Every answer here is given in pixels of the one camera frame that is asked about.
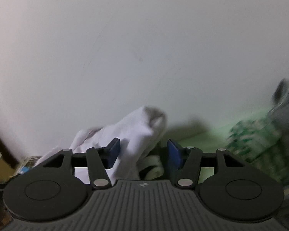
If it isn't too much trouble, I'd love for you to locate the grey fleece garment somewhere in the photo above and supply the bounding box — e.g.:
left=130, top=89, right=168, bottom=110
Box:
left=267, top=78, right=289, bottom=135

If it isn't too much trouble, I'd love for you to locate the green white striped shirt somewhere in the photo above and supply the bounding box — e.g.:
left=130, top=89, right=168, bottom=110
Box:
left=227, top=117, right=289, bottom=185

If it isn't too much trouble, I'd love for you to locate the white t-shirt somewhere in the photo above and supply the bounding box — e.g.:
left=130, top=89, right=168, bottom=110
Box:
left=32, top=105, right=168, bottom=185

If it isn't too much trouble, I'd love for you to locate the yellow green baby blanket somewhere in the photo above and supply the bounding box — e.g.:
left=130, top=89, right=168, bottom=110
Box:
left=156, top=105, right=289, bottom=198

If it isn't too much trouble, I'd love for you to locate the blue white checkered cloth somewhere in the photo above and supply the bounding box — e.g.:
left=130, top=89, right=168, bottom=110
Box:
left=15, top=156, right=41, bottom=176

